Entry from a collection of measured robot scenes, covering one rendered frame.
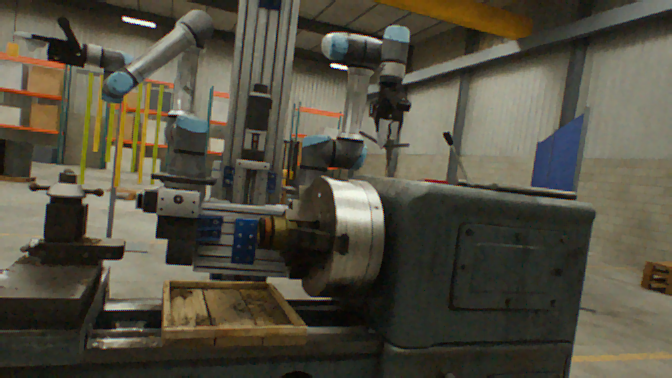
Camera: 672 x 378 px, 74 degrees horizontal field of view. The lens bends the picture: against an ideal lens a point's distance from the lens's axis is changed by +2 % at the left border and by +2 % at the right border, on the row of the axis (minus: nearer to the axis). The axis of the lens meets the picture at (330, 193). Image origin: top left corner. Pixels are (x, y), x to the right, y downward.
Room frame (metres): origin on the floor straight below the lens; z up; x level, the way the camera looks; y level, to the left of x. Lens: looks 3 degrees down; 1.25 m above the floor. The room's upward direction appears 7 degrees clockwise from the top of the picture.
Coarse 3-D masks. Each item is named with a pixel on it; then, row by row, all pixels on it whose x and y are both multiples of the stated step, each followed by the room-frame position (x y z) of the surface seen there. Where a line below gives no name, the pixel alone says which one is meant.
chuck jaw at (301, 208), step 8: (296, 192) 1.20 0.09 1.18; (304, 192) 1.18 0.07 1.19; (312, 192) 1.19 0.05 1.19; (296, 200) 1.16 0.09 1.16; (304, 200) 1.17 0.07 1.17; (312, 200) 1.18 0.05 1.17; (288, 208) 1.18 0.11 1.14; (296, 208) 1.15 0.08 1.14; (304, 208) 1.16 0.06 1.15; (312, 208) 1.17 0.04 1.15; (288, 216) 1.13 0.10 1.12; (296, 216) 1.14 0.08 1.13; (304, 216) 1.14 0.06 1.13; (312, 216) 1.15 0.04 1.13; (304, 224) 1.16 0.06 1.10; (312, 224) 1.16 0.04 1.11
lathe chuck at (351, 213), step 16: (320, 176) 1.15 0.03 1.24; (320, 192) 1.14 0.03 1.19; (336, 192) 1.06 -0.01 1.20; (352, 192) 1.08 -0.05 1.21; (320, 208) 1.12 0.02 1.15; (336, 208) 1.03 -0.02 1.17; (352, 208) 1.04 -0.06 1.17; (368, 208) 1.06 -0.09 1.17; (320, 224) 1.11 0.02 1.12; (336, 224) 1.01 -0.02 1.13; (352, 224) 1.02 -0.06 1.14; (368, 224) 1.04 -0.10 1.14; (352, 240) 1.02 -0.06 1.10; (368, 240) 1.03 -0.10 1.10; (320, 256) 1.08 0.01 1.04; (336, 256) 1.00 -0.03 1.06; (352, 256) 1.02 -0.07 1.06; (368, 256) 1.03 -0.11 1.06; (320, 272) 1.07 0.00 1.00; (336, 272) 1.02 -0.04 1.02; (352, 272) 1.03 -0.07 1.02; (304, 288) 1.17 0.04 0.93; (320, 288) 1.06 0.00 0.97; (352, 288) 1.06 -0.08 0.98
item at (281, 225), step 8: (272, 216) 1.10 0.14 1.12; (280, 216) 1.11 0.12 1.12; (264, 224) 1.07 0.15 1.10; (272, 224) 1.08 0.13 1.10; (280, 224) 1.08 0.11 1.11; (288, 224) 1.08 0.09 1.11; (296, 224) 1.11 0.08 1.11; (264, 232) 1.06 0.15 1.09; (272, 232) 1.07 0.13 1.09; (280, 232) 1.07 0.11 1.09; (288, 232) 1.08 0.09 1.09; (264, 240) 1.07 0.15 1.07; (272, 240) 1.07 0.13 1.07; (280, 240) 1.07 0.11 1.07; (272, 248) 1.09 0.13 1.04; (280, 248) 1.09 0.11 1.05
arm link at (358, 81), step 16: (352, 64) 1.79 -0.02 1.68; (352, 80) 1.81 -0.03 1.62; (368, 80) 1.82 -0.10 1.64; (352, 96) 1.81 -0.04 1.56; (352, 112) 1.81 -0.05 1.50; (352, 128) 1.81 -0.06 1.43; (336, 144) 1.81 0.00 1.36; (352, 144) 1.81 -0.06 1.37; (336, 160) 1.81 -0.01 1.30; (352, 160) 1.81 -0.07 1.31
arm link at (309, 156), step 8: (312, 136) 1.79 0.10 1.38; (320, 136) 1.79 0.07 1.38; (328, 136) 1.81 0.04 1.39; (304, 144) 1.81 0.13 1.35; (312, 144) 1.78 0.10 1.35; (320, 144) 1.79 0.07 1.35; (328, 144) 1.80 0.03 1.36; (304, 152) 1.80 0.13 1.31; (312, 152) 1.78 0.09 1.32; (320, 152) 1.79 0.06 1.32; (328, 152) 1.79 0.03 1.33; (304, 160) 1.80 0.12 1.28; (312, 160) 1.78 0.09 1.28; (320, 160) 1.79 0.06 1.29; (328, 160) 1.80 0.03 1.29
